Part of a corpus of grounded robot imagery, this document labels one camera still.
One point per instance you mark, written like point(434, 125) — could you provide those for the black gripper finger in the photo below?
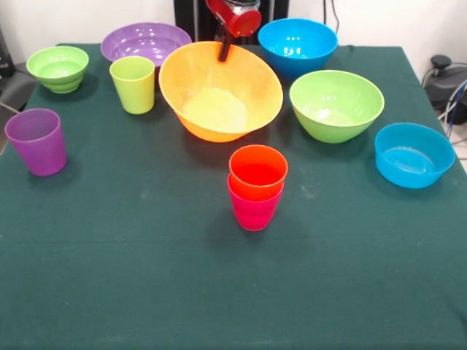
point(225, 49)

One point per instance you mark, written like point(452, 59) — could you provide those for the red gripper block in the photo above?
point(237, 18)

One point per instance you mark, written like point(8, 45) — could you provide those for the large orange bowl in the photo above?
point(219, 109)

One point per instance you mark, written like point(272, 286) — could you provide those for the orange-red cup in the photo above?
point(257, 186)

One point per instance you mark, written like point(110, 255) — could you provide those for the small ribbed green bowl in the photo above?
point(58, 76)

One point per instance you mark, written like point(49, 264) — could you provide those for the pink cup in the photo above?
point(255, 217)

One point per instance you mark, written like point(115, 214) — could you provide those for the deep blue bowl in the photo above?
point(292, 62)

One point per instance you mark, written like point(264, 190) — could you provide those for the purple bowl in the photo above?
point(138, 40)

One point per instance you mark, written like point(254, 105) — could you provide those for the green cup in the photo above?
point(133, 91)

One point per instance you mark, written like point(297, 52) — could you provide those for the large green bowl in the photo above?
point(335, 109)

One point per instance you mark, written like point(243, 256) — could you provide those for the purple cup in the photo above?
point(38, 146)

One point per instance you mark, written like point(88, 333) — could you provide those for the shallow blue bowl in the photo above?
point(414, 160)

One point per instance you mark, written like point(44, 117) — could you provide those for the dark green tablecloth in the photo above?
point(233, 273)

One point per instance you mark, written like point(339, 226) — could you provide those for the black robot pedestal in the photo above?
point(193, 20)

